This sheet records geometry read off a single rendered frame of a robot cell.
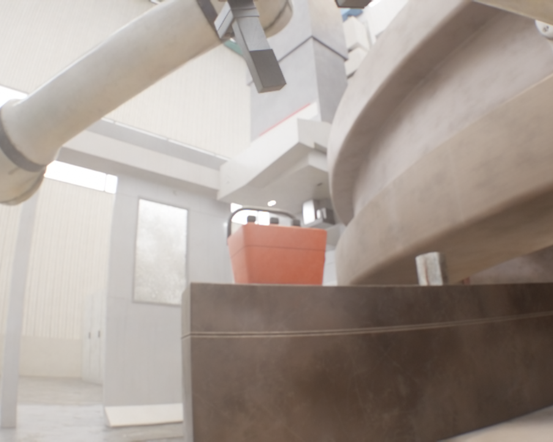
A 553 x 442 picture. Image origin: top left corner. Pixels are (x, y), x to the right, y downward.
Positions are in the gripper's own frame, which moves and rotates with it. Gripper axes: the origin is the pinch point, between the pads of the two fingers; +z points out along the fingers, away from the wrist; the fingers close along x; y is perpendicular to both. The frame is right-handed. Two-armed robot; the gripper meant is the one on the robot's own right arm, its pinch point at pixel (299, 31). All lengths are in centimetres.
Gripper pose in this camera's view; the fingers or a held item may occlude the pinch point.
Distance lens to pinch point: 35.4
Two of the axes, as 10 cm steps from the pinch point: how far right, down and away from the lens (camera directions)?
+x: 4.8, -2.2, -8.5
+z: 3.5, 9.3, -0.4
